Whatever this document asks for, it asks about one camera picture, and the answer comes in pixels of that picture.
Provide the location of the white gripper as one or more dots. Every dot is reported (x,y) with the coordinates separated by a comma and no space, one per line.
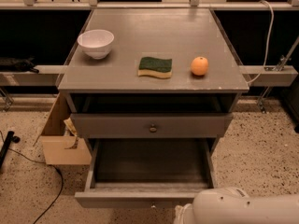
(218,206)

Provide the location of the grey drawer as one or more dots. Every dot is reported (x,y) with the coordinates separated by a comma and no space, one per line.
(151,125)
(147,173)

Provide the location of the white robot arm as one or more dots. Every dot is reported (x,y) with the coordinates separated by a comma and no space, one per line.
(234,206)

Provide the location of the grey wooden drawer cabinet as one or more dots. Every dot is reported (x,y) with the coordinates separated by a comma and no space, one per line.
(113,86)

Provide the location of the cardboard box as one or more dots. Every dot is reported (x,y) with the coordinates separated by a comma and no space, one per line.
(60,146)

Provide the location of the orange fruit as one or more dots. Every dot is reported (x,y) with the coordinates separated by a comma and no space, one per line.
(199,66)

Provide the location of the green yellow sponge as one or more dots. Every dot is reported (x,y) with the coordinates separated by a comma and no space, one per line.
(155,67)

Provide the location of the black stand foot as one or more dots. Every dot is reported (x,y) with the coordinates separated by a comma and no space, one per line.
(10,138)

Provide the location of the white ceramic bowl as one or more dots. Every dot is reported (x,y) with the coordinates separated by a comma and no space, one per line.
(96,43)

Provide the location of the black object on rail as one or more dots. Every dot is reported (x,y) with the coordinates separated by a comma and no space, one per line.
(17,65)

